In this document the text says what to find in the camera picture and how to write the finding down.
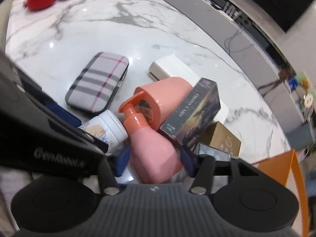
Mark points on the white rectangular box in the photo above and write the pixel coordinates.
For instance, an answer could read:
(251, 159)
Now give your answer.
(171, 66)

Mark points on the pink pump bottle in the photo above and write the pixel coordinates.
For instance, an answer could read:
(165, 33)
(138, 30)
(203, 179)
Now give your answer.
(153, 157)

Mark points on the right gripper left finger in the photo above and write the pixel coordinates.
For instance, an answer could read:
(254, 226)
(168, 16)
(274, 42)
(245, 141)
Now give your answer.
(111, 167)

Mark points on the white round clock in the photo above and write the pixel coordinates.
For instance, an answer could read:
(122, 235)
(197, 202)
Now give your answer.
(308, 101)

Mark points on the grey trash bin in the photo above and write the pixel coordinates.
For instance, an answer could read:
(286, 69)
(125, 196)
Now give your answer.
(302, 137)

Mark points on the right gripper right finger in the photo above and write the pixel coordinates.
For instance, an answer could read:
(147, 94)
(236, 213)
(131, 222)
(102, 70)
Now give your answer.
(199, 167)

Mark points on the white printed jar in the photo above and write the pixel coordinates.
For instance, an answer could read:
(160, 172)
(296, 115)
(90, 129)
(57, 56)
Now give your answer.
(107, 128)

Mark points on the gold cardboard box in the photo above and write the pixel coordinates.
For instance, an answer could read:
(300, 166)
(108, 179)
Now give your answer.
(219, 137)

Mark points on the dark postcard box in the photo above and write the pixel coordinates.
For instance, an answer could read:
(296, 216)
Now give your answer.
(195, 113)

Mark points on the plaid zip case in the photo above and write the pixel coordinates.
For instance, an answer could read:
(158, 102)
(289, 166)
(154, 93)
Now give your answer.
(97, 84)

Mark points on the pink toothbrush cup holder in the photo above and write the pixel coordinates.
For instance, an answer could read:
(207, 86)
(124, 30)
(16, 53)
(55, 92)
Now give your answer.
(157, 100)

